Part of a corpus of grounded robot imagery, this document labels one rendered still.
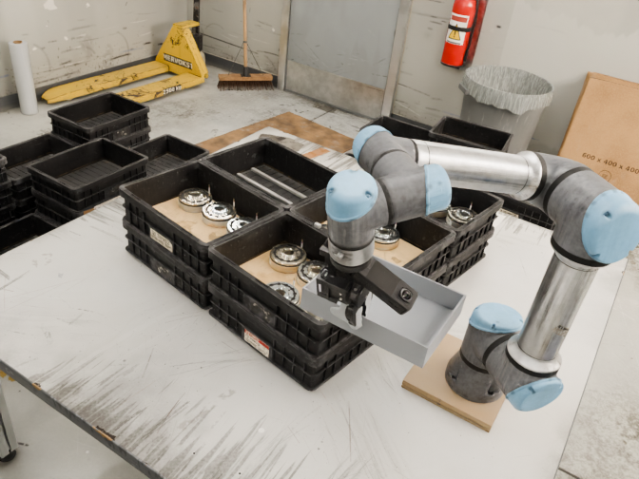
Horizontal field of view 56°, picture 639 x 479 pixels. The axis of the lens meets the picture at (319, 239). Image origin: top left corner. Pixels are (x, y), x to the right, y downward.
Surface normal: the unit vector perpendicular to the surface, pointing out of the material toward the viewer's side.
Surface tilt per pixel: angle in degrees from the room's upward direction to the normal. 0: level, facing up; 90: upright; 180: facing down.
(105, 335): 0
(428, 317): 1
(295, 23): 90
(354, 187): 17
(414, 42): 90
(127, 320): 0
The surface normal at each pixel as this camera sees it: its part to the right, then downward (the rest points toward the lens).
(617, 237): 0.31, 0.46
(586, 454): 0.11, -0.83
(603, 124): -0.50, 0.26
